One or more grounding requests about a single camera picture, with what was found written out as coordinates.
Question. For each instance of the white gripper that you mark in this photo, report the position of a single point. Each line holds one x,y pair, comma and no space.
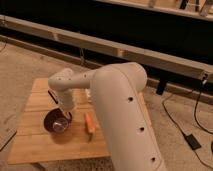
65,99

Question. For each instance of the dark purple ceramic bowl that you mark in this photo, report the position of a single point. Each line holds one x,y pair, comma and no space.
56,122

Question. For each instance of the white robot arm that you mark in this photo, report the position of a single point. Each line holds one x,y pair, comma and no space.
115,94

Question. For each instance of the dark brown rectangular block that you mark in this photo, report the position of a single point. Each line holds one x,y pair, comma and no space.
51,95

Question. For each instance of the orange carrot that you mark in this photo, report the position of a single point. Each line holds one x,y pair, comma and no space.
89,123

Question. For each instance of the wooden table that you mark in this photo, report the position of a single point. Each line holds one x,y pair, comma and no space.
33,143

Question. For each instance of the black power adapter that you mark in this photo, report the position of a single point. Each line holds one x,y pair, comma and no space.
192,142

